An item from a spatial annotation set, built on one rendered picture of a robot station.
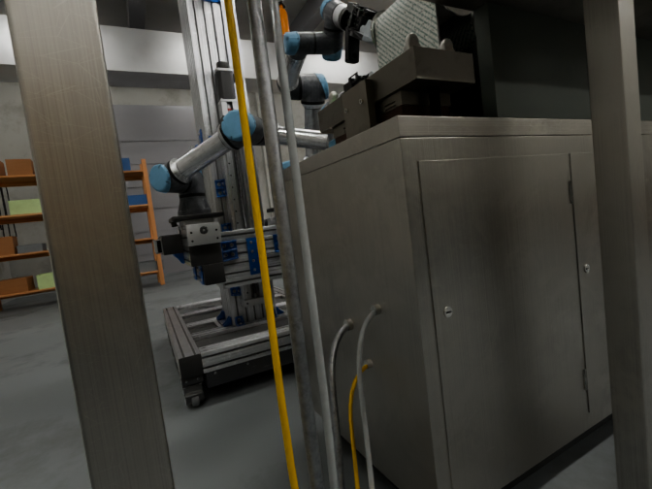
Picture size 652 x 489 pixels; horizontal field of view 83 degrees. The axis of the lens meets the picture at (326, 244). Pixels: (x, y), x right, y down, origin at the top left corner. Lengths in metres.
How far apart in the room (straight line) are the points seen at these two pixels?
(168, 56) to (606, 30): 5.85
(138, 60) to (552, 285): 5.91
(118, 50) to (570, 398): 6.14
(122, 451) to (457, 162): 0.69
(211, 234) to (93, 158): 1.32
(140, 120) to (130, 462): 8.32
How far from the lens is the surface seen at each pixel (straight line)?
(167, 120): 8.63
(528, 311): 0.97
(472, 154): 0.84
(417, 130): 0.74
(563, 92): 1.14
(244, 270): 1.82
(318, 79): 1.88
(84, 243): 0.35
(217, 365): 1.75
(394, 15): 1.19
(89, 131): 0.36
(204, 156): 1.60
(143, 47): 6.37
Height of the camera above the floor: 0.73
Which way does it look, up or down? 4 degrees down
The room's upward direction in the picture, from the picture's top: 7 degrees counter-clockwise
